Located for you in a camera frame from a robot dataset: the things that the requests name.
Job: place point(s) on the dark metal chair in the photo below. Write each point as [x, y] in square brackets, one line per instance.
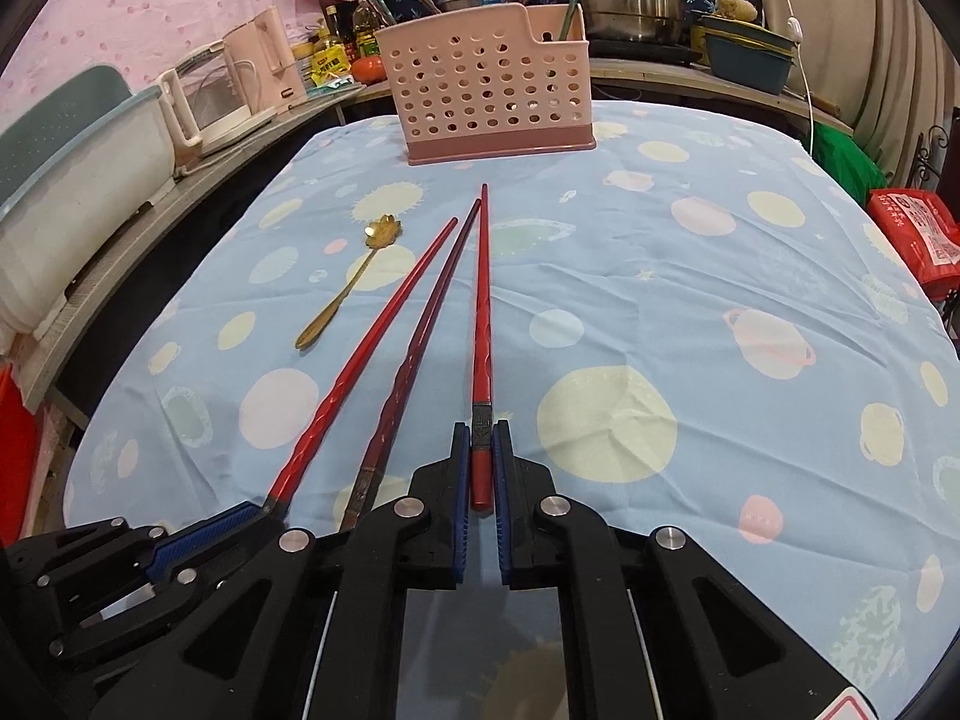
[937, 150]

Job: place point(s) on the red twisted chopstick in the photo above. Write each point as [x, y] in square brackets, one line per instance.
[365, 360]

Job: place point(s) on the red plastic basin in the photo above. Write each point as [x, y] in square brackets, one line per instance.
[16, 457]

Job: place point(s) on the gold flower spoon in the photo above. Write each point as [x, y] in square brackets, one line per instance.
[382, 231]

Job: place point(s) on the blue planet print tablecloth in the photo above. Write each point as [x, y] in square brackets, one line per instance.
[675, 390]

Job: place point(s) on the blue plastic basin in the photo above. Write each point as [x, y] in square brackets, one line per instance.
[750, 67]

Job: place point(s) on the green plastic basin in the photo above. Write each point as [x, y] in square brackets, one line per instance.
[739, 28]

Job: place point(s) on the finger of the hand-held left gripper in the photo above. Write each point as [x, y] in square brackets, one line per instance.
[150, 604]
[202, 540]

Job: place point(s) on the brown potato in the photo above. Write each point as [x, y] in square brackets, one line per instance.
[733, 9]

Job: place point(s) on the yellow cooking oil bottle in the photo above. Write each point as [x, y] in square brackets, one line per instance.
[366, 26]

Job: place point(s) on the dark bottle yellow label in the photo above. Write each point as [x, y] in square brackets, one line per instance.
[334, 60]

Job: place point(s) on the green packet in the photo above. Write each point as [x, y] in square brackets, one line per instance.
[330, 86]

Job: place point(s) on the red chopstick black patterned end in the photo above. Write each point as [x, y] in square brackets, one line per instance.
[484, 315]

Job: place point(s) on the pink perforated utensil basket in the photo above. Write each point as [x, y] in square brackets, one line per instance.
[465, 90]

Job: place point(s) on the red tomato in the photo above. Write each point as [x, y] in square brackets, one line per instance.
[367, 69]

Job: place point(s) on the red printed bag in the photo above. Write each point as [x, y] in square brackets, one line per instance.
[919, 240]

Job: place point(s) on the beige curtain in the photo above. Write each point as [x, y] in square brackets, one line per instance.
[862, 15]

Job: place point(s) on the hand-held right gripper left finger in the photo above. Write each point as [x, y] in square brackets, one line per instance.
[459, 525]

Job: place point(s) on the white glass kettle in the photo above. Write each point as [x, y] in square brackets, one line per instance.
[217, 101]

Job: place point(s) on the pink electric kettle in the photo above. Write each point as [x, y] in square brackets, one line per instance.
[259, 37]

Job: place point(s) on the green plastic bag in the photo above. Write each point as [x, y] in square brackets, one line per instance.
[844, 161]

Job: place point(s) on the white dish drainer blue rim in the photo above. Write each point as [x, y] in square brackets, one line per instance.
[82, 187]

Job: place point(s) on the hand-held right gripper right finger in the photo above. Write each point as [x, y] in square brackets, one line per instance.
[504, 525]

